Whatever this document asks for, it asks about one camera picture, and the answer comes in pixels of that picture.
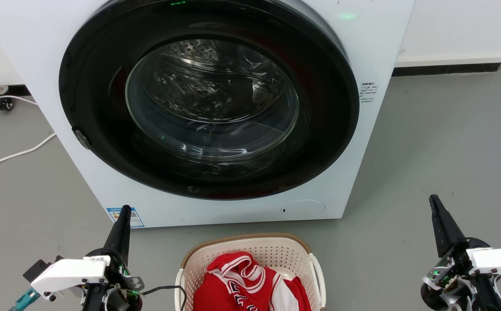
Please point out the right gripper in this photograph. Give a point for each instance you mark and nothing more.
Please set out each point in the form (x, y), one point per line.
(457, 268)

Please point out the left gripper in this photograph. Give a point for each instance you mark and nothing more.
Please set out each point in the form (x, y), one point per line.
(118, 276)

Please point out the cream plastic laundry basket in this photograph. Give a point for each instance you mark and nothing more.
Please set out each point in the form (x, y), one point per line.
(267, 248)

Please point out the blue energy label sticker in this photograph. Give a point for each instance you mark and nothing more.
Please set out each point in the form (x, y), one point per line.
(134, 218)

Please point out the white right wrist cover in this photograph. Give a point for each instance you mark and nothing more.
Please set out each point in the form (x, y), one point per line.
(500, 260)

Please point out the white wrist cover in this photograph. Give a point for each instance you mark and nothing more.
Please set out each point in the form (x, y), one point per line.
(69, 275)
(500, 260)

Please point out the white left wrist cover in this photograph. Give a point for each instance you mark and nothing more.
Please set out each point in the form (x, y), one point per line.
(69, 275)

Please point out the small black wrist box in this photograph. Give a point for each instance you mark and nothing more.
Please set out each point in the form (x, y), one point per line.
(36, 270)

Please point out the red and white jersey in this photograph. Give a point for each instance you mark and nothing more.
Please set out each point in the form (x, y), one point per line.
(224, 293)

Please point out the round white filter cover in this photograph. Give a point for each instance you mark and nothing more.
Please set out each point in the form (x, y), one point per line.
(304, 209)

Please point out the round black washer door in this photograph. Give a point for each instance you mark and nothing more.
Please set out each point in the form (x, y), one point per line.
(323, 129)

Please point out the small printed text sticker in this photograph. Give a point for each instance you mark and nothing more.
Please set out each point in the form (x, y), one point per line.
(368, 91)

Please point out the small black caster wheel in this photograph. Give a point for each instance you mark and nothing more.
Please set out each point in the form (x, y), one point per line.
(4, 104)

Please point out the white front-load washing machine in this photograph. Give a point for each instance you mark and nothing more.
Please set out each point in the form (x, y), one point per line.
(384, 43)

